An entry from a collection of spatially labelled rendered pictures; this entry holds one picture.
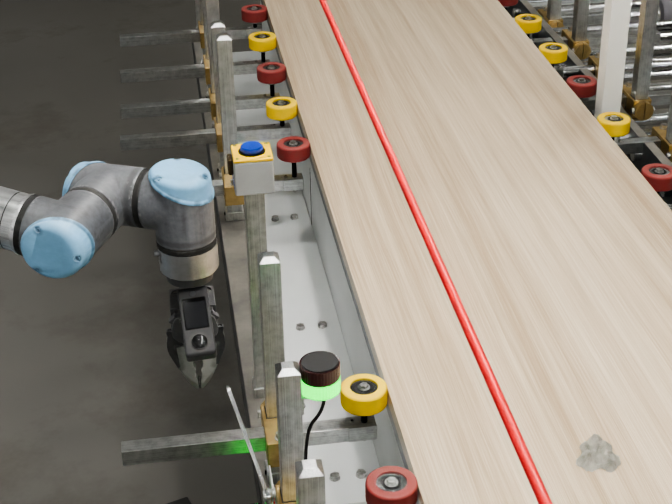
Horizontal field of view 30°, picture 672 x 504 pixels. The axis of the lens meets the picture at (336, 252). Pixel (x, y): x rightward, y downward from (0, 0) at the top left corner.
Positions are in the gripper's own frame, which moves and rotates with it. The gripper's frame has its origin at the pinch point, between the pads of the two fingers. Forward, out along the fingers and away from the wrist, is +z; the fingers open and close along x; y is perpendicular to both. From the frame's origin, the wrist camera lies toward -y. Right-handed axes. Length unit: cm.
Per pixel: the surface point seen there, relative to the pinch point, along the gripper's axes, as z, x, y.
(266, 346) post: -0.1, -11.6, 8.5
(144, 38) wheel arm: 15, 6, 205
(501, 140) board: 9, -77, 100
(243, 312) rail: 29, -11, 66
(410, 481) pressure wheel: 8.5, -30.4, -19.2
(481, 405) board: 9.2, -46.0, -1.5
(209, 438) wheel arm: 15.7, -0.8, 6.0
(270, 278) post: -13.1, -12.8, 8.5
